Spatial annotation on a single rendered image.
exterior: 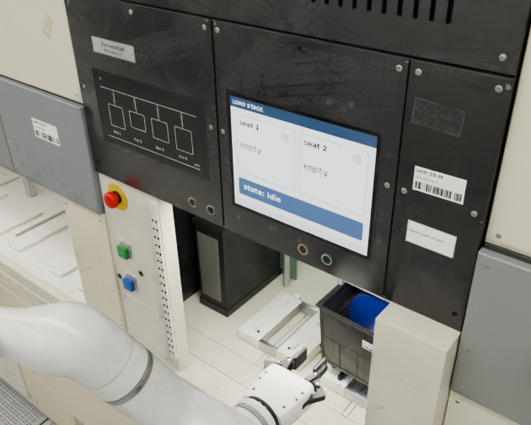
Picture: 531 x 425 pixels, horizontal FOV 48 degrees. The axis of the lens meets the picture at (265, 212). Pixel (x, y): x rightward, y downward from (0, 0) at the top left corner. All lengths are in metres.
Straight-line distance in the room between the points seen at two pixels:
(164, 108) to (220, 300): 0.75
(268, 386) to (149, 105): 0.57
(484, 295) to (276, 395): 0.41
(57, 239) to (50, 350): 1.48
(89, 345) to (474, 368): 0.57
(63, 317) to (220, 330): 0.98
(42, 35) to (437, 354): 1.02
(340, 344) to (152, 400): 0.68
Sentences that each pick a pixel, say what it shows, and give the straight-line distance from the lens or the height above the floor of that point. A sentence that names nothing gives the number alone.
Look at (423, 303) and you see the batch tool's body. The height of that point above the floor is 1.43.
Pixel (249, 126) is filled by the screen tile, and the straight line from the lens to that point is 1.02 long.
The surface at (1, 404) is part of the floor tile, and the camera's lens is 2.94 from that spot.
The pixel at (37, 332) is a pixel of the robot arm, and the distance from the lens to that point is 0.80.
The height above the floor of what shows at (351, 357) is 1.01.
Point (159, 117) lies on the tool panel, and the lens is 1.19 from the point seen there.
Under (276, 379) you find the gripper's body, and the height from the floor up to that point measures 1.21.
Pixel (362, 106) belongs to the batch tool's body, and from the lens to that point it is 0.88.
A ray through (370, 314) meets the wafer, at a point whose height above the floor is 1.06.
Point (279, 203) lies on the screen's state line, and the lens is 1.05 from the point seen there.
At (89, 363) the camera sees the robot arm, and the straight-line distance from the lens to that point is 0.81.
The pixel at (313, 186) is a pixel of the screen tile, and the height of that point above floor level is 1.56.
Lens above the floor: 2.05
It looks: 32 degrees down
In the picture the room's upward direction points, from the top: 1 degrees counter-clockwise
